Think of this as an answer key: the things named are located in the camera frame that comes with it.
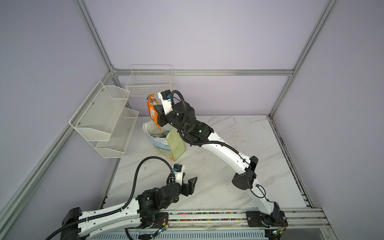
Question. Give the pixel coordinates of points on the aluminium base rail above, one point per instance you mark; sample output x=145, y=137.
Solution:
x=212, y=220

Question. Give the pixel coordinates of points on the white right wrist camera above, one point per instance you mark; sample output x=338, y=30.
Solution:
x=165, y=97

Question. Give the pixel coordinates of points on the orange snack box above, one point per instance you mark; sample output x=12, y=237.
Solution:
x=151, y=103

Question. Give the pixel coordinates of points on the white green paper bag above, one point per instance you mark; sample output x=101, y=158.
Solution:
x=166, y=139

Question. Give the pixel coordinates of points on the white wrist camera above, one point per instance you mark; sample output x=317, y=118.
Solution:
x=165, y=97
x=178, y=173

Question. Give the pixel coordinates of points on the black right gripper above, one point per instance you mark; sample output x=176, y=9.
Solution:
x=160, y=115

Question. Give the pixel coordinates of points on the white mesh wall shelf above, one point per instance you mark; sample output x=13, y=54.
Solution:
x=105, y=121

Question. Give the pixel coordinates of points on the aluminium frame post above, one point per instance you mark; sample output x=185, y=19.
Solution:
x=91, y=27

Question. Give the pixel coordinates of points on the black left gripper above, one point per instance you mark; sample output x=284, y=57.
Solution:
x=190, y=187

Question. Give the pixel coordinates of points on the white wire wall basket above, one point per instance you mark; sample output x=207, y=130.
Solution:
x=150, y=79

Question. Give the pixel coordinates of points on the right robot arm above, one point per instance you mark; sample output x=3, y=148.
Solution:
x=195, y=133

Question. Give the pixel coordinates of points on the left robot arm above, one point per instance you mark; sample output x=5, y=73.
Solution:
x=140, y=213

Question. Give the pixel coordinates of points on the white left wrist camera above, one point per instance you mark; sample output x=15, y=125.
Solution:
x=178, y=173

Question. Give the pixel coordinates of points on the right rear frame post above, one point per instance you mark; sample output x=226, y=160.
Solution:
x=317, y=30

